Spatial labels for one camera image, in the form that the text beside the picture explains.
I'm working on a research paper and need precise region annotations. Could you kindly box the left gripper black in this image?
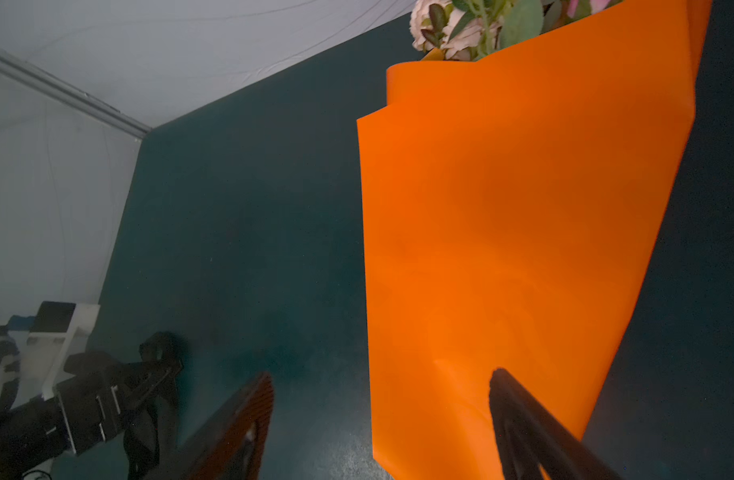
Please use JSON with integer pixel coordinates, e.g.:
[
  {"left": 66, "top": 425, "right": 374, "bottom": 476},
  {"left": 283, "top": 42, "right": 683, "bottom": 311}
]
[{"left": 55, "top": 332, "right": 183, "bottom": 456}]

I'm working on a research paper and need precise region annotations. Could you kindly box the magenta fake rose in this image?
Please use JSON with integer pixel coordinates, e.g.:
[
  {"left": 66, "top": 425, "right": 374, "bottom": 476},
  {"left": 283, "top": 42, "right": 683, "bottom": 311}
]
[{"left": 566, "top": 0, "right": 616, "bottom": 20}]

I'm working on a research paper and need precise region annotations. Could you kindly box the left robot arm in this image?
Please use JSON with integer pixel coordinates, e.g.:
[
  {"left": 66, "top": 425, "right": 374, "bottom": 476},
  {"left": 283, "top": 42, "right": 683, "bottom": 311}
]
[{"left": 0, "top": 332, "right": 182, "bottom": 479}]

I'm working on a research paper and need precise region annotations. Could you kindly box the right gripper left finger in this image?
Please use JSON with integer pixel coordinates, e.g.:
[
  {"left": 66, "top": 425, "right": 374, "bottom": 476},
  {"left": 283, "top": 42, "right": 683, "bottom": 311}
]
[{"left": 146, "top": 372, "right": 274, "bottom": 480}]

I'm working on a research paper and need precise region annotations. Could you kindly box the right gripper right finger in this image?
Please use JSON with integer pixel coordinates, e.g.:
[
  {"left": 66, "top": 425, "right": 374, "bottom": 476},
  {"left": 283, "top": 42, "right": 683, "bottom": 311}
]
[{"left": 489, "top": 368, "right": 619, "bottom": 480}]

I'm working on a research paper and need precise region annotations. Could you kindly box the orange wrapping paper sheet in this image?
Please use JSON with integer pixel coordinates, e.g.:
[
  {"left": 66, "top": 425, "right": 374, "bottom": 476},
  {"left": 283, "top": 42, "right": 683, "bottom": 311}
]
[{"left": 357, "top": 1, "right": 711, "bottom": 479}]

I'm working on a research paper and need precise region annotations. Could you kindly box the light pink fake rose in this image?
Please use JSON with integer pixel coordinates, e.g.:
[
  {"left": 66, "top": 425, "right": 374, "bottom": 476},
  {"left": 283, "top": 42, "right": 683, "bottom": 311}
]
[{"left": 409, "top": 0, "right": 484, "bottom": 61}]

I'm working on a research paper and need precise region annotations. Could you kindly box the black printed ribbon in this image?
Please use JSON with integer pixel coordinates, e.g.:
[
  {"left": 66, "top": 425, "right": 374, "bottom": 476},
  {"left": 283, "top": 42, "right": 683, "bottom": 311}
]
[{"left": 123, "top": 384, "right": 180, "bottom": 479}]

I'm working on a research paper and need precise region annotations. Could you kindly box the green table mat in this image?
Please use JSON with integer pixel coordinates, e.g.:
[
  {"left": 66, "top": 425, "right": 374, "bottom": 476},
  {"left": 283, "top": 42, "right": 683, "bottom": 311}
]
[{"left": 90, "top": 1, "right": 734, "bottom": 479}]

